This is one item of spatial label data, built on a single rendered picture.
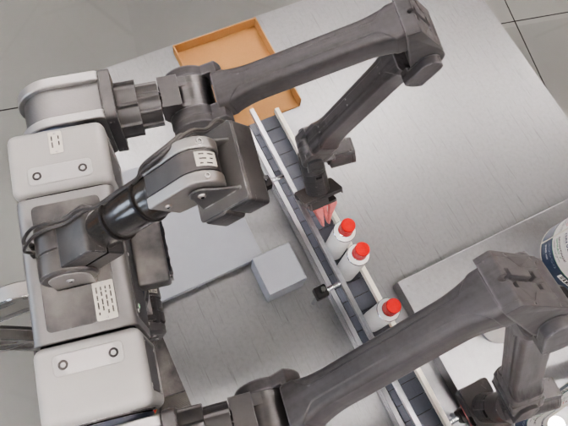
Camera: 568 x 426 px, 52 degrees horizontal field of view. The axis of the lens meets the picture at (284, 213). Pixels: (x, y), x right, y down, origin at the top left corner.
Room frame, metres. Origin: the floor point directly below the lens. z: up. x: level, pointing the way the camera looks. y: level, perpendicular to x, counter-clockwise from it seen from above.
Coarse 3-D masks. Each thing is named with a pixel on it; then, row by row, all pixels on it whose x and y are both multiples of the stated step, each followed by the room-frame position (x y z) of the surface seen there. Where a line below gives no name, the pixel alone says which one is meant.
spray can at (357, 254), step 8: (352, 248) 0.42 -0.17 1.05; (360, 248) 0.41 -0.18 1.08; (368, 248) 0.41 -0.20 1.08; (344, 256) 0.41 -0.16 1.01; (352, 256) 0.40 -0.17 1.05; (360, 256) 0.40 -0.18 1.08; (368, 256) 0.41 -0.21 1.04; (344, 264) 0.40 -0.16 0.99; (352, 264) 0.39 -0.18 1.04; (360, 264) 0.39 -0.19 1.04; (344, 272) 0.39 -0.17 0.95; (352, 272) 0.39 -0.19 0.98
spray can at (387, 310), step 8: (376, 304) 0.32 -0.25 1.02; (384, 304) 0.31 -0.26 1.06; (392, 304) 0.31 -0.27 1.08; (400, 304) 0.31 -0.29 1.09; (368, 312) 0.31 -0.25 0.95; (376, 312) 0.30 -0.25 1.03; (384, 312) 0.30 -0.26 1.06; (392, 312) 0.29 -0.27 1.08; (368, 320) 0.29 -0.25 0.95; (376, 320) 0.29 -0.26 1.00; (384, 320) 0.28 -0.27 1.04; (392, 320) 0.29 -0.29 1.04; (376, 328) 0.28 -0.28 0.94
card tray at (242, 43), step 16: (224, 32) 1.03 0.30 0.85; (240, 32) 1.06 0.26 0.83; (256, 32) 1.07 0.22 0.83; (176, 48) 0.93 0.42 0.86; (192, 48) 0.96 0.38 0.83; (208, 48) 0.98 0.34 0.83; (224, 48) 0.99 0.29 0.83; (240, 48) 1.00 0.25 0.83; (256, 48) 1.02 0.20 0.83; (272, 48) 1.01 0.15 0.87; (192, 64) 0.91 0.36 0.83; (224, 64) 0.94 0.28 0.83; (240, 64) 0.95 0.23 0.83; (272, 96) 0.87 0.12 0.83; (288, 96) 0.89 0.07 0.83; (240, 112) 0.80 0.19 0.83; (256, 112) 0.81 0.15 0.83; (272, 112) 0.82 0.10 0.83
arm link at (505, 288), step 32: (480, 256) 0.24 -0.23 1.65; (512, 256) 0.26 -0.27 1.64; (480, 288) 0.20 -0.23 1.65; (512, 288) 0.21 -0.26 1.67; (544, 288) 0.23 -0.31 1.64; (416, 320) 0.16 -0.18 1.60; (448, 320) 0.17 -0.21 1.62; (480, 320) 0.17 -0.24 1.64; (512, 320) 0.18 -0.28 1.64; (544, 320) 0.19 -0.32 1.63; (352, 352) 0.12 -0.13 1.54; (384, 352) 0.12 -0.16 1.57; (416, 352) 0.13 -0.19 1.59; (256, 384) 0.06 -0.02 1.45; (288, 384) 0.07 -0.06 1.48; (320, 384) 0.07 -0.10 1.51; (352, 384) 0.08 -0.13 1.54; (384, 384) 0.09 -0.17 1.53; (288, 416) 0.03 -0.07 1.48; (320, 416) 0.04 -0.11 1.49
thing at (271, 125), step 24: (264, 120) 0.77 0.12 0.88; (264, 144) 0.70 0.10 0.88; (288, 144) 0.72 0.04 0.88; (288, 168) 0.65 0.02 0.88; (288, 192) 0.58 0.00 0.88; (312, 216) 0.53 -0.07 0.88; (312, 240) 0.47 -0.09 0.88; (336, 264) 0.43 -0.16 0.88; (336, 288) 0.37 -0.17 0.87; (360, 288) 0.38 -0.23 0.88; (360, 336) 0.27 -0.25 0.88; (408, 384) 0.19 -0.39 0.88; (432, 408) 0.15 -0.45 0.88
